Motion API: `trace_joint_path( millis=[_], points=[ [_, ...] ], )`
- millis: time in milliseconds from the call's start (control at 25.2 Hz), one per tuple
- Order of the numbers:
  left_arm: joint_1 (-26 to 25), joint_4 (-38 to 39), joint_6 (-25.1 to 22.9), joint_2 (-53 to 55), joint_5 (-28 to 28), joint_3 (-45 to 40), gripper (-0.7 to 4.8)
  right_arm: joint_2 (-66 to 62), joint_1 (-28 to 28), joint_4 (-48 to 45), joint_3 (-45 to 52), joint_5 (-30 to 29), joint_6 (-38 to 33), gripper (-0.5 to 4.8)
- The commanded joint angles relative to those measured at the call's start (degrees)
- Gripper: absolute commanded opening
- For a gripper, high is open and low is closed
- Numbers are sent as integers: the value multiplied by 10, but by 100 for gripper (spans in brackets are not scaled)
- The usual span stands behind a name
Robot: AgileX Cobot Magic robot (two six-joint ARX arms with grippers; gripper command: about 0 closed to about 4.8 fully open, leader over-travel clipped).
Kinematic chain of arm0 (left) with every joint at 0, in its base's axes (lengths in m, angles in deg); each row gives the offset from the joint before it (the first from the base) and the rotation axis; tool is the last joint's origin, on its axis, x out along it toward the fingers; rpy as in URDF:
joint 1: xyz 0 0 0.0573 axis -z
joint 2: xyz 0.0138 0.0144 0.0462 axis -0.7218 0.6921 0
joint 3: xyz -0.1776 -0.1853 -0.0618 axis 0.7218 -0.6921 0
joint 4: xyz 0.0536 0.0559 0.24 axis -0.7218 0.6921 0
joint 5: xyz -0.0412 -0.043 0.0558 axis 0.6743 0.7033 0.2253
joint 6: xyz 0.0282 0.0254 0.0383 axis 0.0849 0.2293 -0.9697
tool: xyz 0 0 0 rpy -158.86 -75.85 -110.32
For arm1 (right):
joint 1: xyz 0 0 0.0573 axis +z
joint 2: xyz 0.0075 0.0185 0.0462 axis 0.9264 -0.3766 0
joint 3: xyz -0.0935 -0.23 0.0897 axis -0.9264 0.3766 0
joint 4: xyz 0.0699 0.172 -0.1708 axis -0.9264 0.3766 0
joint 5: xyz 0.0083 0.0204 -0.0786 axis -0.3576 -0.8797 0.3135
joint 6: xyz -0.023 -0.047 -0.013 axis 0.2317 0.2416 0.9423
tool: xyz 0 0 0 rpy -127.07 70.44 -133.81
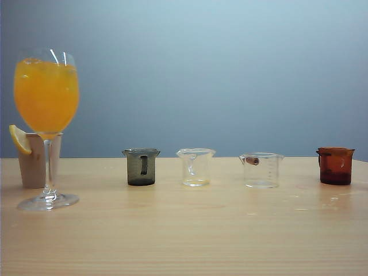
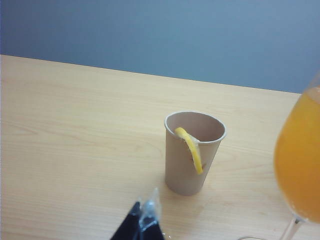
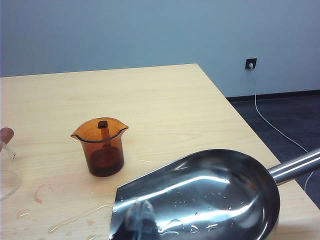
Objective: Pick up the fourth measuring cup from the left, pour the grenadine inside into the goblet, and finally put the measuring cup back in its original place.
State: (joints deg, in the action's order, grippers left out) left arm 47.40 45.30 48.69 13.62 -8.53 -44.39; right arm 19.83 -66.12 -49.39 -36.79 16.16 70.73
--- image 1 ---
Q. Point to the plain clear measuring cup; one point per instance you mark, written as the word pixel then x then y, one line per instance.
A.
pixel 201 169

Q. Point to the clear measuring cup printed scale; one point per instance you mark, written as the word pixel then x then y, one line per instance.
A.
pixel 264 175

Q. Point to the stemmed wine glass with juice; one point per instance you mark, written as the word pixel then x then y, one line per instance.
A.
pixel 46 95

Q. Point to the smoky grey measuring cup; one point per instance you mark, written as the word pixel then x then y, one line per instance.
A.
pixel 133 169

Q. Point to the amber glass measuring cup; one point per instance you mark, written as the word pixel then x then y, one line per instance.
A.
pixel 335 169

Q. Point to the light wooden cup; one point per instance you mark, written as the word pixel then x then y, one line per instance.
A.
pixel 33 166

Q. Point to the yellow lemon slice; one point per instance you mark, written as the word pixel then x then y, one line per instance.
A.
pixel 20 141

